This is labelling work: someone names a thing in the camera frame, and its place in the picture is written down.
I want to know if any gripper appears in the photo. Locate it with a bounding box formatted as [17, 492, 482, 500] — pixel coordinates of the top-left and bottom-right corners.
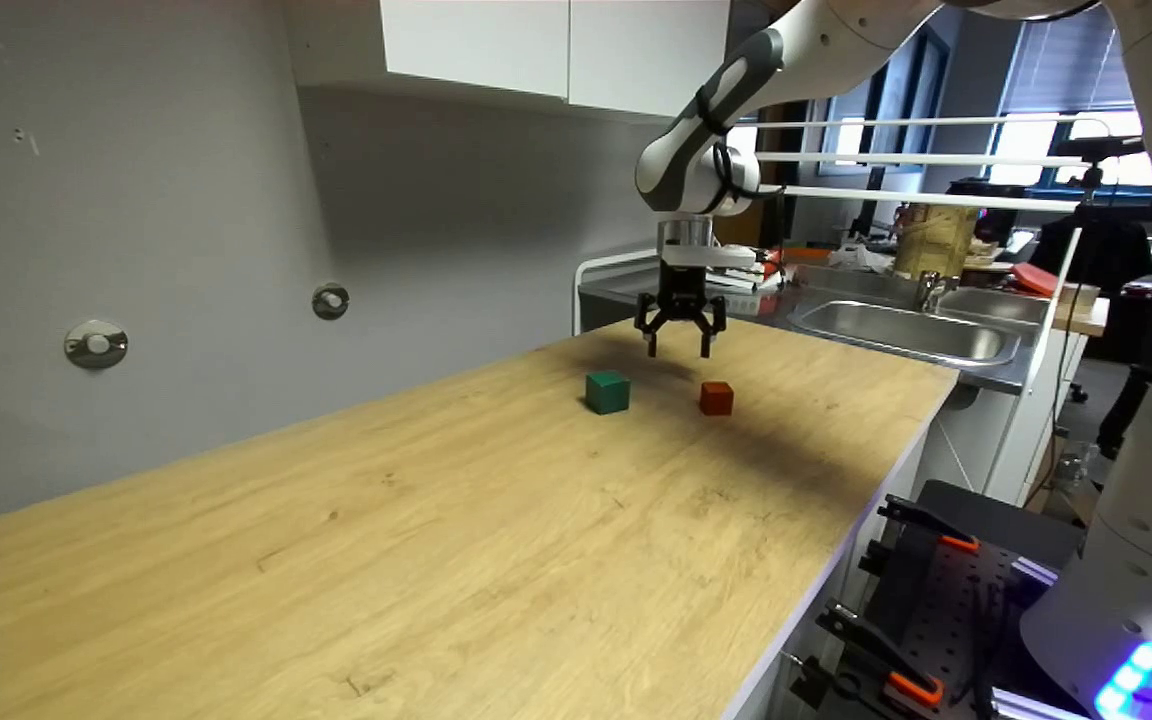
[633, 261, 729, 360]

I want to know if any green block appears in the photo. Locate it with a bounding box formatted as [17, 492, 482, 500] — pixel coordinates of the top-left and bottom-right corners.
[585, 370, 632, 415]

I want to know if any steel sink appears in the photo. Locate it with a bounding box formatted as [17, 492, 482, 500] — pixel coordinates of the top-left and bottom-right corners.
[787, 299, 1023, 367]

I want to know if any brown paper bag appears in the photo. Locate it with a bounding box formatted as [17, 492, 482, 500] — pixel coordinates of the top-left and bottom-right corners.
[893, 202, 978, 280]

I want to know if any black clamp with orange tips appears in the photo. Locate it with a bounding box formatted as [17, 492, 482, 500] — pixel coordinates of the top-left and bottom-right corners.
[814, 598, 947, 707]
[876, 494, 983, 555]

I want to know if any red lid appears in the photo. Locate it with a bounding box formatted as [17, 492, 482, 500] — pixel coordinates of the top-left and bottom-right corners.
[1012, 261, 1063, 297]

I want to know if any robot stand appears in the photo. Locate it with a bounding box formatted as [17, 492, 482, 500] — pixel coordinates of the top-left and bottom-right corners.
[784, 478, 1089, 720]

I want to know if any window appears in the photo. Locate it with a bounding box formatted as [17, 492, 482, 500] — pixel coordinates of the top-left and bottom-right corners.
[984, 0, 1152, 191]

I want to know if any white wall cabinet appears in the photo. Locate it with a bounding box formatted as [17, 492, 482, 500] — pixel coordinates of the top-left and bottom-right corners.
[380, 0, 733, 117]

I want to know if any camera on tripod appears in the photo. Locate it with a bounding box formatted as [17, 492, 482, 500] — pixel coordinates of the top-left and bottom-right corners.
[1056, 135, 1149, 471]

